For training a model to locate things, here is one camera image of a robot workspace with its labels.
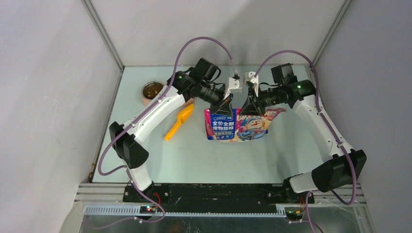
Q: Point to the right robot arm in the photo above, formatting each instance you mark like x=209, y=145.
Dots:
x=341, y=163

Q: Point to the left aluminium frame post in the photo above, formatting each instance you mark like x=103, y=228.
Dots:
x=102, y=31

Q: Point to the white cable duct strip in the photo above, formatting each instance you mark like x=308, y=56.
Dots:
x=142, y=210

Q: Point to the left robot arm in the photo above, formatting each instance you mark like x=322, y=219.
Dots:
x=196, y=82

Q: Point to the brown pet food kibble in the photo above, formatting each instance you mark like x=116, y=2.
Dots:
x=152, y=89

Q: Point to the colourful cat food bag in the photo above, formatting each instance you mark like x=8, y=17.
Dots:
x=239, y=128

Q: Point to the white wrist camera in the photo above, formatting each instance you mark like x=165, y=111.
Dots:
x=233, y=85
x=251, y=80

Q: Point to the right aluminium frame post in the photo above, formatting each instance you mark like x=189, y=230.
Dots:
x=331, y=31

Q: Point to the aluminium frame post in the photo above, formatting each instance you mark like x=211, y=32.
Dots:
x=331, y=31
x=102, y=31

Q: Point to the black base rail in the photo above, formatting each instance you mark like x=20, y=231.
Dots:
x=220, y=197

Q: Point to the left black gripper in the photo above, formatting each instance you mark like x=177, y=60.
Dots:
x=224, y=108

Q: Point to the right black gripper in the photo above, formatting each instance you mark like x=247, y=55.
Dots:
x=249, y=108

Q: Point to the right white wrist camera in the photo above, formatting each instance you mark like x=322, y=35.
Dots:
x=251, y=80

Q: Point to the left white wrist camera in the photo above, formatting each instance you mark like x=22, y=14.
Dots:
x=233, y=85

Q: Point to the yellow plastic scoop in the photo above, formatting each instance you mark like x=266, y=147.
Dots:
x=181, y=118

